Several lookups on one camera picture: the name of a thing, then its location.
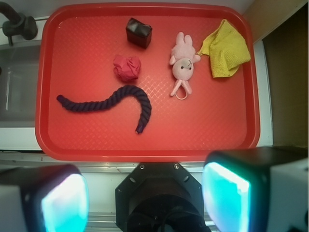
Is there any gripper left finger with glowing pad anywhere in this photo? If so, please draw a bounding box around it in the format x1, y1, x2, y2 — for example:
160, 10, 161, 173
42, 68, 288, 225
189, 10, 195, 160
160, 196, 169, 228
0, 164, 89, 232

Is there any black robot mount base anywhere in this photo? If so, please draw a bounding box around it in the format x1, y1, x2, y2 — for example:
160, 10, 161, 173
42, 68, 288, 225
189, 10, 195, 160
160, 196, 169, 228
115, 162, 210, 232

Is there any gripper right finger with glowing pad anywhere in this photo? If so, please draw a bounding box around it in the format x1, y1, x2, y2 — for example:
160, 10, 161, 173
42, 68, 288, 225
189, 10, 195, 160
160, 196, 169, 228
202, 146, 309, 232

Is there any crumpled red paper ball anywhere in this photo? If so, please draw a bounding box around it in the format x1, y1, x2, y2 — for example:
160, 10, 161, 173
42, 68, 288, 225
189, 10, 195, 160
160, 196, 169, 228
113, 55, 141, 82

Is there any red plastic tray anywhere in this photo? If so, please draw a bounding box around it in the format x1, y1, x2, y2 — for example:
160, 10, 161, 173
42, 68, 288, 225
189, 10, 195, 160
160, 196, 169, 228
35, 3, 260, 162

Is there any dark purple rope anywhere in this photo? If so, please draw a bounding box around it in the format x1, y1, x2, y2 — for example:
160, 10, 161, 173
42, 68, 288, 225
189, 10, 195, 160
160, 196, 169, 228
56, 85, 152, 134

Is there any black box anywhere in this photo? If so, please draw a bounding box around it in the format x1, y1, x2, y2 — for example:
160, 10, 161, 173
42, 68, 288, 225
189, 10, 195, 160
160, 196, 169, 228
126, 18, 153, 49

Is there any yellow cloth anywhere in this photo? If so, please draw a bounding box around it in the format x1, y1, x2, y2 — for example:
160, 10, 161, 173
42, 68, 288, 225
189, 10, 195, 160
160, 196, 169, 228
197, 19, 251, 78

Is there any dark faucet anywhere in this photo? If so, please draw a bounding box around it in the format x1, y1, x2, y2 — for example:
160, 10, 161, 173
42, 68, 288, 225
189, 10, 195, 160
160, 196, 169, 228
0, 1, 38, 46

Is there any metal sink basin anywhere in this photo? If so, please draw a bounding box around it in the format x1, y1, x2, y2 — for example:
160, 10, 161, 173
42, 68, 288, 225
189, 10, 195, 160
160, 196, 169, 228
0, 41, 41, 128

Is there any pink plush bunny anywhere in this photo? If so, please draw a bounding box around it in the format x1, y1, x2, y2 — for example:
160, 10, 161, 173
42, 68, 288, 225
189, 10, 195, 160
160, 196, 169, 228
169, 32, 201, 101

